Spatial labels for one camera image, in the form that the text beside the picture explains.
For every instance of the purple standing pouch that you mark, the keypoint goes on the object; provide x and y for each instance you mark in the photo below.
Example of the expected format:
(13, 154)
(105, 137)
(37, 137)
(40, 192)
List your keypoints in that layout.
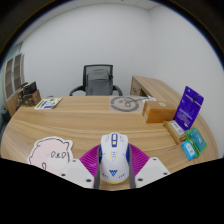
(189, 108)

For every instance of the blue tissue packet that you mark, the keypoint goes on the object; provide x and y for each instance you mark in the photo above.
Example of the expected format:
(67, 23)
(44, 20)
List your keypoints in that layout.
(188, 150)

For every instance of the open box of dark items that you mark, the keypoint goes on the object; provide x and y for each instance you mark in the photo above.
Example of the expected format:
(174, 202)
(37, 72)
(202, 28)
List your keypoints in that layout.
(29, 95)

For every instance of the tan wrapped packet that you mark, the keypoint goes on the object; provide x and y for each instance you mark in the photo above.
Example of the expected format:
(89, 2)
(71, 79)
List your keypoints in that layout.
(175, 130)

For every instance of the round grey face mouse pad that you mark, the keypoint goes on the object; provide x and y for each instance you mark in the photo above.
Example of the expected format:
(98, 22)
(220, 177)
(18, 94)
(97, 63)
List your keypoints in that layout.
(124, 104)

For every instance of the wooden side cabinet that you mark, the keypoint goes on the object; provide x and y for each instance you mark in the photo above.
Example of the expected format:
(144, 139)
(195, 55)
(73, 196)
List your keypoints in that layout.
(155, 87)

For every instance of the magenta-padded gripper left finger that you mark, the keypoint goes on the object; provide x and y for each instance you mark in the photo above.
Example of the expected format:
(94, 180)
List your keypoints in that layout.
(78, 171)

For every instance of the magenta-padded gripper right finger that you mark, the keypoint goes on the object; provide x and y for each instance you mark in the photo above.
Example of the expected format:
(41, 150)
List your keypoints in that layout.
(151, 171)

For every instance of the wooden shelf unit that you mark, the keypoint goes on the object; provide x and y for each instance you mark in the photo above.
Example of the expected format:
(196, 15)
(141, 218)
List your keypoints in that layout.
(14, 78)

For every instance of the black mesh office chair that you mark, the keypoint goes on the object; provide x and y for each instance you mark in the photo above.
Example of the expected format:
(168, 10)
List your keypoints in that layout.
(98, 81)

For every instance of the green white leaflet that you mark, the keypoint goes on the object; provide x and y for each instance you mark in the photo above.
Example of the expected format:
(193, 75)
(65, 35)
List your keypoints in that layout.
(47, 103)

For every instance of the white blue yellow computer mouse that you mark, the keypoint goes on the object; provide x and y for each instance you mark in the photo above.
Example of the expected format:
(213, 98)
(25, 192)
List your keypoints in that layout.
(114, 158)

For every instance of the green tissue packet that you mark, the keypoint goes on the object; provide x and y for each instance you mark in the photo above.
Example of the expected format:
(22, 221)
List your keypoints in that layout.
(198, 140)

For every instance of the pink pig-shaped mouse pad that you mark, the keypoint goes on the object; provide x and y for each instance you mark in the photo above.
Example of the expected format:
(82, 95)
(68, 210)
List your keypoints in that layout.
(46, 153)

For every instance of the brown cardboard box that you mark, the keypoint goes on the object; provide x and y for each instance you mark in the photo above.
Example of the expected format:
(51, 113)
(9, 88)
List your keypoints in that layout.
(159, 112)

